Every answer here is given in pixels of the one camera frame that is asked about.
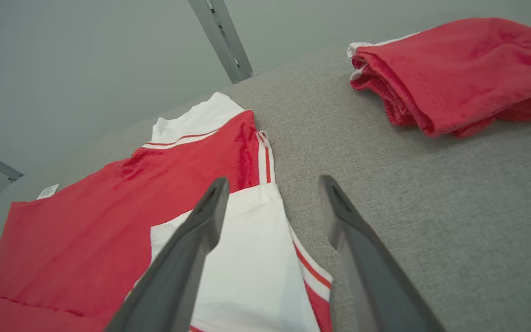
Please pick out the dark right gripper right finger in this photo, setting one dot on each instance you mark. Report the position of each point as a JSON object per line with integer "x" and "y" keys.
{"x": 376, "y": 286}

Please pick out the red Bulls 23 shorts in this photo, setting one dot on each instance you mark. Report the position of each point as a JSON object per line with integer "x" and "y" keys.
{"x": 459, "y": 69}

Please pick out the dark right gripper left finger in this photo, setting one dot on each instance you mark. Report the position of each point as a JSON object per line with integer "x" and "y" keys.
{"x": 178, "y": 276}

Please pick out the red white Bulls jersey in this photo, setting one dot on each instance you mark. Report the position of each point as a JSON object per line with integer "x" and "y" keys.
{"x": 85, "y": 230}

